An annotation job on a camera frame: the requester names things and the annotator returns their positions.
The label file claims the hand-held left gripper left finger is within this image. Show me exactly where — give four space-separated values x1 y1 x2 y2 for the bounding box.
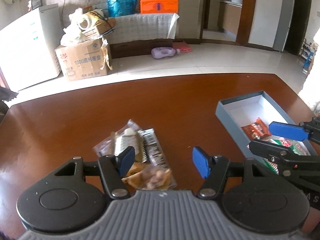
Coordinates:
51 146 136 200

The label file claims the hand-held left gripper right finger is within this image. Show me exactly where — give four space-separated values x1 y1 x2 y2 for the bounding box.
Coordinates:
192 146 271 200

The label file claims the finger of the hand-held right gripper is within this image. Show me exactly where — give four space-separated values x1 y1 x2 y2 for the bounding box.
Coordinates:
269 116 320 143
249 139 320 165

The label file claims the green snack packet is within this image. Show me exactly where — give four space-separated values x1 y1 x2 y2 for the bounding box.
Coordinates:
246 137 312 175

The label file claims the clear snack packet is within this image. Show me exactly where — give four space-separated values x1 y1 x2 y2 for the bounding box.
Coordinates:
93 119 141 161

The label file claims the golden brown snack packet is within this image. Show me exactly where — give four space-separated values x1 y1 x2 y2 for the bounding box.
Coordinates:
122 161 176 190

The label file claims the black striped snack packet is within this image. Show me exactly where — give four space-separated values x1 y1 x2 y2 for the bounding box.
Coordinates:
137 128 168 168

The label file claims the red snack packet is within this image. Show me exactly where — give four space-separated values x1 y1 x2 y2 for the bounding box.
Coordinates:
242 118 273 141

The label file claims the grey-blue cardboard box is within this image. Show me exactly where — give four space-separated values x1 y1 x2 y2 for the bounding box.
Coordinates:
215 91 318 175

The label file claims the blue stool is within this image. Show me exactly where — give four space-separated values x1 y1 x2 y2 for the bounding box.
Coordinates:
302 45 316 69

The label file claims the large cardboard box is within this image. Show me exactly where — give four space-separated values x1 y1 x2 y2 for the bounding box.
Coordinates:
55 37 113 82

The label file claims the tall grey refrigerator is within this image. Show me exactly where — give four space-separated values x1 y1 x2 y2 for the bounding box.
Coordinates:
272 0 296 53

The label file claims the dark wooden low cabinet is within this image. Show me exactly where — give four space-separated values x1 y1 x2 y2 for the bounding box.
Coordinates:
110 39 174 59

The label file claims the purple plastic bottle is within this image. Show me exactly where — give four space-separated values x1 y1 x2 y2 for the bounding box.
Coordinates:
151 47 181 60

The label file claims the red floor mat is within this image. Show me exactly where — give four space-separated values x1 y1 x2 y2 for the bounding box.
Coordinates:
172 41 192 53

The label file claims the wooden kitchen counter cabinet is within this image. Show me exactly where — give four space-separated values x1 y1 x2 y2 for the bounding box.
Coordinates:
219 0 243 36

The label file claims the small flat cardboard box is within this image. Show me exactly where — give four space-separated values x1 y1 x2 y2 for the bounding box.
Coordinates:
82 17 118 39

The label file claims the white patterned cabinet cloth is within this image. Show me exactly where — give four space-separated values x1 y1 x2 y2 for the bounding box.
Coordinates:
107 12 180 44

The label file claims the white crumpled plastic bag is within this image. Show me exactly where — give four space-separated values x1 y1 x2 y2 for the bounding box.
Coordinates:
61 8 87 47

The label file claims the cream yellow packaged roll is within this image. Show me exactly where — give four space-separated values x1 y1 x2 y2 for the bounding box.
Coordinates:
79 9 106 31

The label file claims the small white fridge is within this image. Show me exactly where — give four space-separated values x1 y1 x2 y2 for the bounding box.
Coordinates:
0 4 62 92

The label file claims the small dark framed object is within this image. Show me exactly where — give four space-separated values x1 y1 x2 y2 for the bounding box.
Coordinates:
27 0 42 11

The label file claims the brown wooden door frame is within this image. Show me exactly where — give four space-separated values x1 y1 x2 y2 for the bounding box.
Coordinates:
236 0 258 46

